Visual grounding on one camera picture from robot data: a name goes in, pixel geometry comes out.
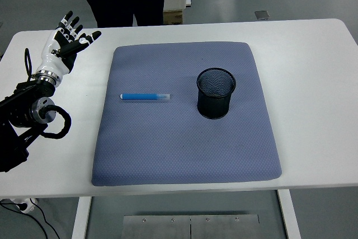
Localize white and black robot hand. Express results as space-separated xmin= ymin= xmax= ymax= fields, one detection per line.
xmin=35 ymin=11 xmax=102 ymax=76

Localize black mesh pen holder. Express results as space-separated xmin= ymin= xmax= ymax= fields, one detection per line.
xmin=196 ymin=67 xmax=237 ymax=120

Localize blue-grey quilted mat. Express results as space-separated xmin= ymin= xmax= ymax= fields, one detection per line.
xmin=91 ymin=41 xmax=282 ymax=187

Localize white power strip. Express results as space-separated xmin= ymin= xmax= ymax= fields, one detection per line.
xmin=10 ymin=197 xmax=39 ymax=214

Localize blue marker with clear cap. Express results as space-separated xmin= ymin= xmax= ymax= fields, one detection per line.
xmin=120 ymin=92 xmax=171 ymax=101

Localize black floor cable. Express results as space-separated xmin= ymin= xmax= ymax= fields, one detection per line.
xmin=0 ymin=200 xmax=48 ymax=239
xmin=32 ymin=201 xmax=61 ymax=239

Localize brown cardboard box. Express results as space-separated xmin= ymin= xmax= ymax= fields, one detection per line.
xmin=163 ymin=9 xmax=184 ymax=26

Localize grey metal plate with screws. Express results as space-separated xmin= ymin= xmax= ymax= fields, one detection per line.
xmin=122 ymin=214 xmax=261 ymax=239

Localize grey metal floor cover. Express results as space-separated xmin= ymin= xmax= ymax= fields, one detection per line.
xmin=254 ymin=10 xmax=271 ymax=21

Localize white table leg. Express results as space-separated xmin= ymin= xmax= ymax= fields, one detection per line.
xmin=276 ymin=189 xmax=302 ymax=239
xmin=71 ymin=196 xmax=92 ymax=239

